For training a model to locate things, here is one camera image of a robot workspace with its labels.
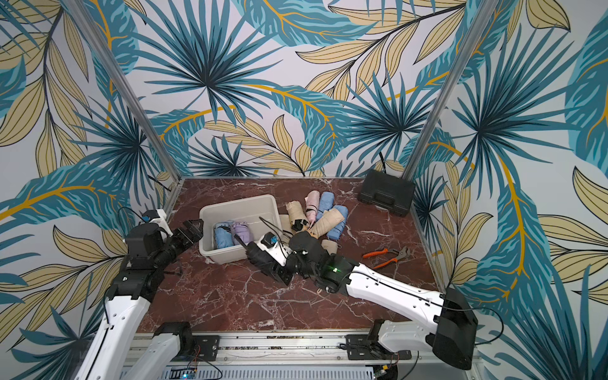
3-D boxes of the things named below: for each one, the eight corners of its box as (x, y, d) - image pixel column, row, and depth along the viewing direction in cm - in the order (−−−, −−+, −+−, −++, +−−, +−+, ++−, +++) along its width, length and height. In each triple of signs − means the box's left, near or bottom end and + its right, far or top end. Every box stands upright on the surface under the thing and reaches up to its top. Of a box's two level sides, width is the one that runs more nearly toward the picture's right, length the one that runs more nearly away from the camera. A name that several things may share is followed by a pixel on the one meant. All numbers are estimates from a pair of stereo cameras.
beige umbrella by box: (294, 237, 102) (294, 229, 97) (285, 210, 110) (284, 201, 105) (309, 232, 103) (310, 224, 98) (299, 206, 112) (299, 198, 107)
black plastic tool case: (354, 201, 114) (357, 193, 108) (368, 172, 126) (371, 163, 121) (404, 220, 107) (409, 211, 102) (413, 187, 120) (418, 178, 115)
